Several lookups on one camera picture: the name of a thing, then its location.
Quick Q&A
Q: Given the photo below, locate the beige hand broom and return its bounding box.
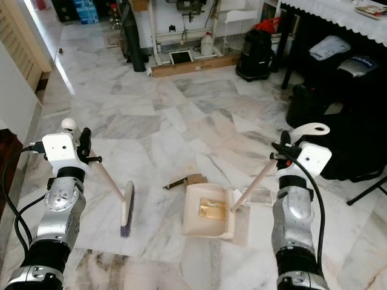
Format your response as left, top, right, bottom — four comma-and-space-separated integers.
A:
61, 118, 136, 237

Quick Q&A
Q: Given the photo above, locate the beige long-handled dustpan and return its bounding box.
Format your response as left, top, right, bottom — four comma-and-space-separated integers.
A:
183, 123, 331, 240

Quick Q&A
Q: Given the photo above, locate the round black bag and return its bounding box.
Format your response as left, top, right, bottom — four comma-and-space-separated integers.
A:
285, 82, 337, 129

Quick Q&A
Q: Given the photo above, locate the clear plastic piece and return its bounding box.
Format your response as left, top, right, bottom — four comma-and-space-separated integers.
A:
242, 188, 273, 207

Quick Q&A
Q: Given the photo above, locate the large black bag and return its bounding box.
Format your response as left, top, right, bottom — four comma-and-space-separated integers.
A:
317, 77, 387, 182

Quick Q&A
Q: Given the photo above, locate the black table leg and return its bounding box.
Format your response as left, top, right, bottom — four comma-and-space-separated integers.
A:
281, 12, 298, 91

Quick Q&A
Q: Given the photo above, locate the black stand leg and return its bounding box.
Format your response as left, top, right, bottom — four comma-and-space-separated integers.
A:
346, 175, 387, 207

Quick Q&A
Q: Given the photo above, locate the black vacuum cleaner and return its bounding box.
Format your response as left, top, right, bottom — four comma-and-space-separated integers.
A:
236, 28, 278, 82

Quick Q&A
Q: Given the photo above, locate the golden brown cardboard scrap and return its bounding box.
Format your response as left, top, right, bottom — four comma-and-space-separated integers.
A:
198, 199, 226, 219

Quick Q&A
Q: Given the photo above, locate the brown cardboard piece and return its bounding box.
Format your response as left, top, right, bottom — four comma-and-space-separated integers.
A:
184, 174, 207, 185

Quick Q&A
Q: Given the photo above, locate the dark brown stick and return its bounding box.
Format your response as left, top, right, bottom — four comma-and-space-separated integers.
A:
163, 179, 187, 190

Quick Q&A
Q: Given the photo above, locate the folded white cloth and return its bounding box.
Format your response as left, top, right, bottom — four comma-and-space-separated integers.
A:
308, 35, 353, 62

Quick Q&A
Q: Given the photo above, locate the black bag with silver top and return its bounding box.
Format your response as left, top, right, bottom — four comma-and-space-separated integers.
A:
336, 56, 377, 80

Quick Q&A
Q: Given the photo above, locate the red cloth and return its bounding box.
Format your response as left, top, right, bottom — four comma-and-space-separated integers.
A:
254, 17, 279, 34

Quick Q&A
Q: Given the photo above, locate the wooden door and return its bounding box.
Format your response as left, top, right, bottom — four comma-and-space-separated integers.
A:
0, 0, 53, 92

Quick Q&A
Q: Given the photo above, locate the wooden plank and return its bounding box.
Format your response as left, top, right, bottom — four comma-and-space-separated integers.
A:
150, 54, 241, 78

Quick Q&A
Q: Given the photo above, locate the white plastic bottle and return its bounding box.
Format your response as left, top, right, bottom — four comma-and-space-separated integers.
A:
201, 31, 215, 57

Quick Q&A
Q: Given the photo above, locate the sewing machine foot pedal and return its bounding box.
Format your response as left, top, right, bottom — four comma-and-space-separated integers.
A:
169, 50, 194, 66

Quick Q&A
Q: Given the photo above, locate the blue box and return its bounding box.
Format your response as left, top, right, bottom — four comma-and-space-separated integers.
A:
73, 0, 100, 25

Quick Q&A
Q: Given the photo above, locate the black box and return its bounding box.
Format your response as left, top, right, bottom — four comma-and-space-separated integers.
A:
51, 0, 78, 24

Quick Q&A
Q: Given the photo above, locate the white sewing machine table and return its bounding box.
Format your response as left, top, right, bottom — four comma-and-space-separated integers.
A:
148, 0, 268, 59

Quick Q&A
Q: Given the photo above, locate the table with white tablecloth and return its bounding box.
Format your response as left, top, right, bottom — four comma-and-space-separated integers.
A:
278, 0, 387, 47

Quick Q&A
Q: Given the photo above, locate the book with colourful cover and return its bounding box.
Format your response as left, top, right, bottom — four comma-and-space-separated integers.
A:
356, 3, 387, 20

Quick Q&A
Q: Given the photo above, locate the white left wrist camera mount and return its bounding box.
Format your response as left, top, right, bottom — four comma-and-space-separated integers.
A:
44, 132, 89, 170

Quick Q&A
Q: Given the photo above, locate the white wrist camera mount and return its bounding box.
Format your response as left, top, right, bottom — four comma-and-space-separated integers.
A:
296, 142, 333, 178
44, 132, 89, 170

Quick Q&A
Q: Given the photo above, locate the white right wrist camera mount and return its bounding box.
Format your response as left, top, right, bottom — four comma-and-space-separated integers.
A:
296, 142, 333, 178

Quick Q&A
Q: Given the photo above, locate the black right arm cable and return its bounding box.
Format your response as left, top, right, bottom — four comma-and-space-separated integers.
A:
275, 145, 327, 268

